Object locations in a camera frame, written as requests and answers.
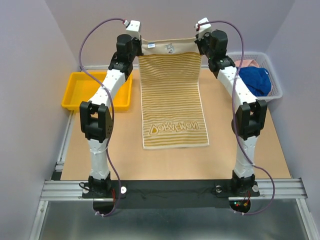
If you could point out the yellow plastic tray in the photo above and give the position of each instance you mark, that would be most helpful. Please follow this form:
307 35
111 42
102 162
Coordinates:
81 87

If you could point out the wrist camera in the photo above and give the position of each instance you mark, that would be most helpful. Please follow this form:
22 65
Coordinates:
202 28
133 28

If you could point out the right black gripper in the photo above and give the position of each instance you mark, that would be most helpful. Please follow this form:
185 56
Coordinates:
207 35

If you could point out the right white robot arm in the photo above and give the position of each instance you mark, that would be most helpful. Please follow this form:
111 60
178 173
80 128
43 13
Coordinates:
249 113

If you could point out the yellow striped towel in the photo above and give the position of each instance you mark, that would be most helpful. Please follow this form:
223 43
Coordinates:
171 105

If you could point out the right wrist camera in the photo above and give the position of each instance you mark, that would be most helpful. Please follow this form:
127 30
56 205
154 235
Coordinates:
202 28

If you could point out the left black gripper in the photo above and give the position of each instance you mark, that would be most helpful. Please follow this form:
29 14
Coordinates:
137 42

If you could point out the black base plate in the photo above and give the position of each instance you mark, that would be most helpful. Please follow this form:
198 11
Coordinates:
164 194

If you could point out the white plastic basket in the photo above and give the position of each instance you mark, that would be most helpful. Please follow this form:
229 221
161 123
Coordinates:
275 75

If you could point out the pink towel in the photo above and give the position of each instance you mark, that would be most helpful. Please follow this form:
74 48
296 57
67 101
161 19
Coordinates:
246 63

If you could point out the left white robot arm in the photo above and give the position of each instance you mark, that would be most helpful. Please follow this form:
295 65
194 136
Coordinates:
97 117

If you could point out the blue towel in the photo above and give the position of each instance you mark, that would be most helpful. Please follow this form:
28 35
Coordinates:
257 80

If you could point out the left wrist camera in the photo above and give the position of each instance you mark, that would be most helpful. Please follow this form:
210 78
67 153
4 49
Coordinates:
133 28

